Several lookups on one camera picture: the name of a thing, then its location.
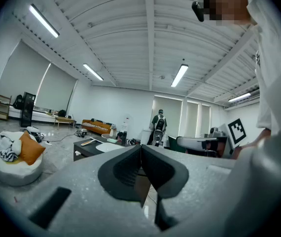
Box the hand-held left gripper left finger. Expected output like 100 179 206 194
28 144 156 237

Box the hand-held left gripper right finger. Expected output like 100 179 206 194
141 144 236 234

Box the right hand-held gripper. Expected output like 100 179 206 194
218 118 247 159

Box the person's right forearm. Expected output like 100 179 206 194
231 128 272 160

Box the black vanity table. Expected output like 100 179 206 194
73 135 141 162

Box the white roller blind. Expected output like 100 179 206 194
201 104 211 135
0 40 51 103
152 95 183 138
34 63 78 112
186 100 200 137

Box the ceiling light bar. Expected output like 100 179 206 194
29 3 60 39
82 63 104 81
228 92 251 103
170 63 189 88

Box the white sink basin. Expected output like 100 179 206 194
95 143 125 153

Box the white grey pod device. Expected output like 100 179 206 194
152 129 165 143

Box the striped sofa throw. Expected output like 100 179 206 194
82 121 109 131

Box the orange cushion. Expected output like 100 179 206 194
19 131 46 166

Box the orange sofa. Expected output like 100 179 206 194
81 118 113 135

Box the person's white shirt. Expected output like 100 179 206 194
223 0 281 237

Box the white beanbag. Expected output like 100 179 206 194
0 131 45 187

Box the white round device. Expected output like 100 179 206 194
26 126 42 139

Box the yellow flat cushion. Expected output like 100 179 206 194
6 157 25 165

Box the black white striped cloth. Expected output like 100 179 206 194
0 147 18 162

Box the small white pillow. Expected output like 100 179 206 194
0 132 22 155

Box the black tall cabinet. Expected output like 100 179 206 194
20 91 36 128

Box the black backpack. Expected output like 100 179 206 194
12 94 24 110

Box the light wooden shelf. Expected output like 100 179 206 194
0 93 12 121

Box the black cable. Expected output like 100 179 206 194
47 132 78 143

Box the black head-mounted camera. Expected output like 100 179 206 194
191 0 205 22

